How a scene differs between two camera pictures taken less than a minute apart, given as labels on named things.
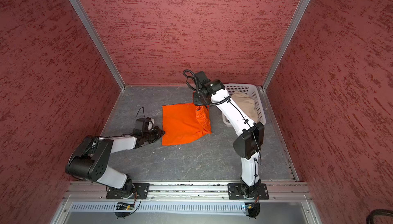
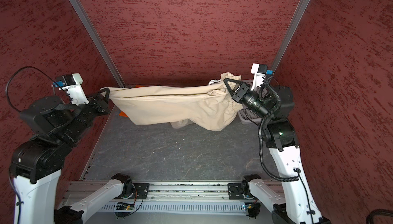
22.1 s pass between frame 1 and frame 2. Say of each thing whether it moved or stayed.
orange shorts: moved
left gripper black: moved
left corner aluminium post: stayed
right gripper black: moved
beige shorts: moved
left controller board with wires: stayed
